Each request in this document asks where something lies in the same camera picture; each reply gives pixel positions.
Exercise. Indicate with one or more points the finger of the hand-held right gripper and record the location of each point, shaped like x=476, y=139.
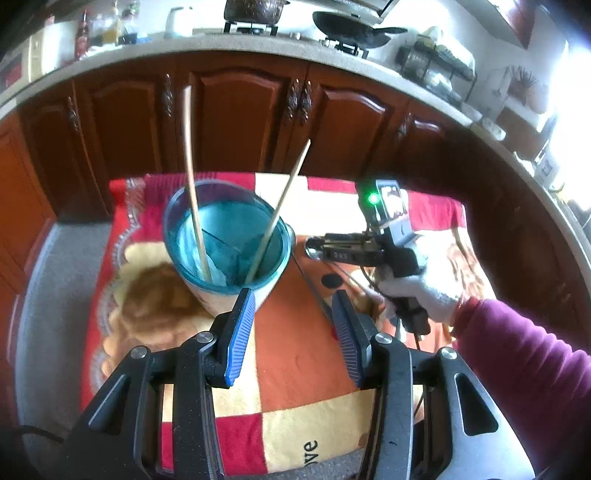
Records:
x=351, y=256
x=344, y=238

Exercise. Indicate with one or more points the black wok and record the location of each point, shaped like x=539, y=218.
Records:
x=351, y=27

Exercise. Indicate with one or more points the beige microwave oven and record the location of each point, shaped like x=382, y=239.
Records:
x=39, y=55

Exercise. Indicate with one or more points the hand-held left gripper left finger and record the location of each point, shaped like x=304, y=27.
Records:
x=240, y=337

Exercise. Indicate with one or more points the metal chopstick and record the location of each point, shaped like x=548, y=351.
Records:
x=364, y=284
x=312, y=290

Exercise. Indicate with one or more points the person's right hand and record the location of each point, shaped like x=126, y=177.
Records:
x=436, y=295

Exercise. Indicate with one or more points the teal and white cup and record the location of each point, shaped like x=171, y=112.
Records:
x=235, y=240

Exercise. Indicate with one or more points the yellow-capped plastic bottle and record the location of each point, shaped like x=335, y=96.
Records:
x=131, y=21

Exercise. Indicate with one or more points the dark cooking pot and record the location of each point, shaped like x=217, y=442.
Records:
x=254, y=10

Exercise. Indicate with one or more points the wall utensil holder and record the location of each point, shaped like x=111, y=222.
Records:
x=521, y=85

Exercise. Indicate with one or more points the black dish rack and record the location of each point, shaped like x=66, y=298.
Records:
x=438, y=64

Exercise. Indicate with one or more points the gas stove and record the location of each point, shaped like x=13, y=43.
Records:
x=251, y=30

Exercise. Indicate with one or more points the yellow oil bottle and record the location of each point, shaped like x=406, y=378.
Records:
x=112, y=27

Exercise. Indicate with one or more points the printed blanket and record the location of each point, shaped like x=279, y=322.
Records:
x=295, y=360

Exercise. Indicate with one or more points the white bowl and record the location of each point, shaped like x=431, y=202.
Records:
x=493, y=129

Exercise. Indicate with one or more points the red sauce bottle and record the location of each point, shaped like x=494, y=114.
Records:
x=83, y=37

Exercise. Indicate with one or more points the steel range hood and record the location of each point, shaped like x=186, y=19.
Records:
x=374, y=7

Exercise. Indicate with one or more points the grey stone countertop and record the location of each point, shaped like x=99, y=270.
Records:
x=207, y=44

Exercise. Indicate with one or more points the brown wooden cabinet door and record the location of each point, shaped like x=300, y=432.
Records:
x=51, y=152
x=23, y=198
x=240, y=120
x=129, y=129
x=351, y=134
x=429, y=152

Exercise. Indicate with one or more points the wooden chopstick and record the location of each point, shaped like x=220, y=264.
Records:
x=193, y=194
x=289, y=184

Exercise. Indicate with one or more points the white kettle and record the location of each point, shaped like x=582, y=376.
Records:
x=180, y=21

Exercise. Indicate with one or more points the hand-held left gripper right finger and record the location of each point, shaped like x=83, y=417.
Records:
x=345, y=334

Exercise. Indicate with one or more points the person's right forearm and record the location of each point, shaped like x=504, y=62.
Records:
x=521, y=369

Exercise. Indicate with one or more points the red wall cabinet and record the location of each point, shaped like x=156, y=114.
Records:
x=521, y=23

